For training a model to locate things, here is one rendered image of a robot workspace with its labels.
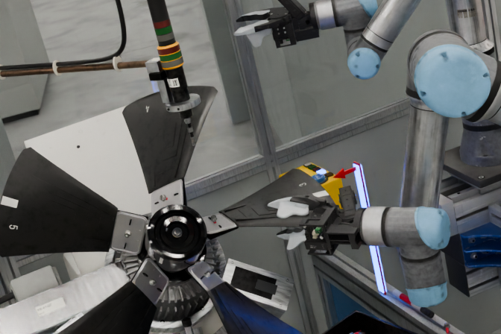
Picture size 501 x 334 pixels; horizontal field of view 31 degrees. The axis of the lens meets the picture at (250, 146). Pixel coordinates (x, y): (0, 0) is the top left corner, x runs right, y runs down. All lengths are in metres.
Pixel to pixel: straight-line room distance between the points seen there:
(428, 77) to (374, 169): 1.38
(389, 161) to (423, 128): 1.19
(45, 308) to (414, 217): 0.77
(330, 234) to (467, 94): 0.39
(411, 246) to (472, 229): 0.60
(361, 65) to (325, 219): 0.55
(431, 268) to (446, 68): 0.39
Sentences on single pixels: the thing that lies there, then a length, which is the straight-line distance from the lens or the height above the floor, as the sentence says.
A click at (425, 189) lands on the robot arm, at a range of 1.79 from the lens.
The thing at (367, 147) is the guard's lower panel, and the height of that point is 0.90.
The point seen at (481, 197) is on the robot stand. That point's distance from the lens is 2.27.
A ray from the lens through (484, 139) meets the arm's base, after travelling 2.26.
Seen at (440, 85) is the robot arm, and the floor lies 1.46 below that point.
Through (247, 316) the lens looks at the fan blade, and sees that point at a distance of 1.84.
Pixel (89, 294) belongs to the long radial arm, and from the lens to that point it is 1.94.
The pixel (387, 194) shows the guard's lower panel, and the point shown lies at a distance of 2.96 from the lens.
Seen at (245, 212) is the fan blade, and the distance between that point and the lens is 1.90.
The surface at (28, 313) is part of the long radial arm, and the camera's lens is 1.93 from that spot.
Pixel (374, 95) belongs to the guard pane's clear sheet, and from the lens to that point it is 2.86.
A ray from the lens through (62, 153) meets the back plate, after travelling 2.17.
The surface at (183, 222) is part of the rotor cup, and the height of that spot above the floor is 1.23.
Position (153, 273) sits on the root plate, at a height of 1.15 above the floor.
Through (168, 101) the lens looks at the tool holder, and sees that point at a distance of 1.80.
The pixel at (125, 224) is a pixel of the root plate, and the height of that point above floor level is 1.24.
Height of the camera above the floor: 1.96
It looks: 20 degrees down
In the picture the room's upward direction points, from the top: 14 degrees counter-clockwise
